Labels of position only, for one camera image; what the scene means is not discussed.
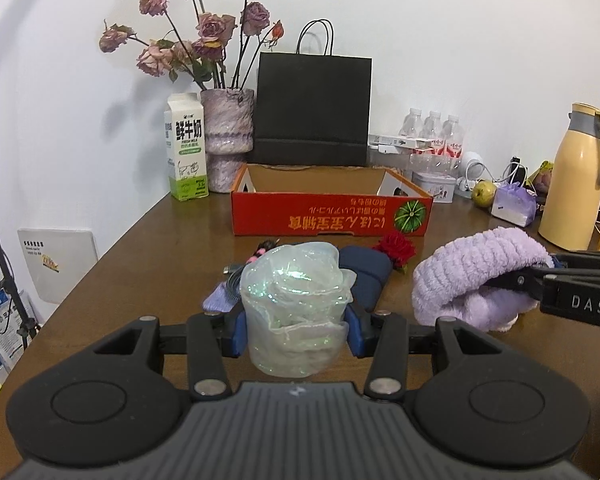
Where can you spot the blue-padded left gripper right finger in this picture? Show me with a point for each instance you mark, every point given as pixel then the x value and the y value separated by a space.
pixel 388 340

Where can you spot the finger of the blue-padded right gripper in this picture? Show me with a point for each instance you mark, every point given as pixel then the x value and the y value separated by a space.
pixel 529 281
pixel 577 260

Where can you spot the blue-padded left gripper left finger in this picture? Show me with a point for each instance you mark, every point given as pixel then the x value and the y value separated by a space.
pixel 206 339

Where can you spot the navy blue pouch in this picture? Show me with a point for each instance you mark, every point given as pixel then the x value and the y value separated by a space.
pixel 372 270

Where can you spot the purple fluffy headband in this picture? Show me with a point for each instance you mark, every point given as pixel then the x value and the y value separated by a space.
pixel 452 281

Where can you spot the red artificial rose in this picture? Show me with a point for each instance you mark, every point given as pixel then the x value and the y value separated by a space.
pixel 398 248

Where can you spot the iridescent translucent shower cap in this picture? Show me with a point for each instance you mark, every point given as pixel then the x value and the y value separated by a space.
pixel 294 297

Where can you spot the small purple knitted cloth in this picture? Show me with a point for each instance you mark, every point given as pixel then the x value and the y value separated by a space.
pixel 223 299

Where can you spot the purple tissue pack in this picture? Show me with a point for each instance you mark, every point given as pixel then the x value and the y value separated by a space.
pixel 514 204

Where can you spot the colourful snack packet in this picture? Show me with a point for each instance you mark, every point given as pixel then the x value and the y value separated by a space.
pixel 539 181

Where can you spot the yellow thermos jug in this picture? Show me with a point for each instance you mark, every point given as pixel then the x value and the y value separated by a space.
pixel 573 198

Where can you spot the small grey tin box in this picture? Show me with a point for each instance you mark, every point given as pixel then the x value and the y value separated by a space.
pixel 439 186

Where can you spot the white round charger device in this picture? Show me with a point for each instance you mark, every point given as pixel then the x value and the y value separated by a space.
pixel 469 173

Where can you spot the red cardboard tray box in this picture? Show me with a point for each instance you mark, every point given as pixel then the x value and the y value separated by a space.
pixel 321 200

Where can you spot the right plastic water bottle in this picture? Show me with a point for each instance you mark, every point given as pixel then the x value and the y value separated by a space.
pixel 453 136

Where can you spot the plastic water bottle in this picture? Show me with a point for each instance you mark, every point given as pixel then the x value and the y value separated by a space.
pixel 453 136
pixel 432 132
pixel 412 125

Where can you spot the middle plastic water bottle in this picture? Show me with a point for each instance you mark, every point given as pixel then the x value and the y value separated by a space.
pixel 432 132

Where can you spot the white green milk carton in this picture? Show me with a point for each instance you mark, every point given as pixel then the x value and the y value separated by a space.
pixel 186 146

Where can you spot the white long carton box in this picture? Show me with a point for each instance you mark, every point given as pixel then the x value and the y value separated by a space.
pixel 398 144

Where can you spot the left plastic water bottle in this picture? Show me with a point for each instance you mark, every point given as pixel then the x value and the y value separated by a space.
pixel 412 125

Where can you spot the purple mottled ceramic vase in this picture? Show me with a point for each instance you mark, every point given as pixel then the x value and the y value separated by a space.
pixel 228 133

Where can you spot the black paper shopping bag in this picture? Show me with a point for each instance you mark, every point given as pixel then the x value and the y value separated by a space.
pixel 312 106

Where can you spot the dried pink rose bouquet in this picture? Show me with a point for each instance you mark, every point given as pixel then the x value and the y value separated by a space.
pixel 215 58

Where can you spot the black white cable plug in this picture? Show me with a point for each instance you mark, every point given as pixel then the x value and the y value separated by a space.
pixel 515 172

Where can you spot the white wall panel box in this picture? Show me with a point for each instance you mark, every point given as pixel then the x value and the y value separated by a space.
pixel 57 260

